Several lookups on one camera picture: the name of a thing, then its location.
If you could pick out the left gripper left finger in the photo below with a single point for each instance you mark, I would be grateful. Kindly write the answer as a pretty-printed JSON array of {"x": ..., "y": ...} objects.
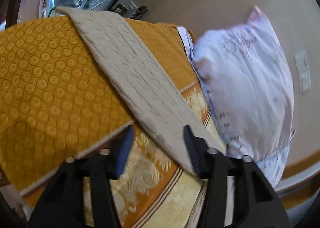
[{"x": 62, "y": 201}]

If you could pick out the orange circle-patterned blanket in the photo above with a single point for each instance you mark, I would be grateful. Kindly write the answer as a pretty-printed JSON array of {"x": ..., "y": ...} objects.
[{"x": 47, "y": 54}]

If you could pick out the pink floral pillow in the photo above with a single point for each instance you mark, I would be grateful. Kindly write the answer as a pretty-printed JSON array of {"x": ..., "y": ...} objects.
[{"x": 247, "y": 83}]

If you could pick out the beige knitted sweater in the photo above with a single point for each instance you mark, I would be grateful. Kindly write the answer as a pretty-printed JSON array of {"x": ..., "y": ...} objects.
[{"x": 141, "y": 81}]

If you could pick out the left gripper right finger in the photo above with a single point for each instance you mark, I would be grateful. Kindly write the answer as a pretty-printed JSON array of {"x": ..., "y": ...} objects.
[{"x": 255, "y": 203}]

